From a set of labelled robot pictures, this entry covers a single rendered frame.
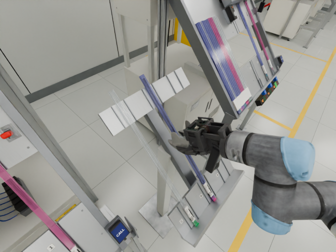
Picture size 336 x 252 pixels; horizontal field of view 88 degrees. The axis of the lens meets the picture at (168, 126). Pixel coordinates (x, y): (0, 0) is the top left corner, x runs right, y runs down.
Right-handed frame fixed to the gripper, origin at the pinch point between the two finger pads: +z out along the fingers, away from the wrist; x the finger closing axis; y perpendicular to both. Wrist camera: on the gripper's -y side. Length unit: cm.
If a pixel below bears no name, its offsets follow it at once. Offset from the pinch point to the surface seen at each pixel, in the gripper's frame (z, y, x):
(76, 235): 7.7, -7.7, 38.1
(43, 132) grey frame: 44, 14, 29
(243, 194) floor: 17, -97, -53
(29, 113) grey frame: 38, 23, 29
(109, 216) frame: 46, -43, 28
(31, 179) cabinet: 52, -3, 43
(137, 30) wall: 192, 52, -144
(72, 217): 8.8, -3.0, 36.2
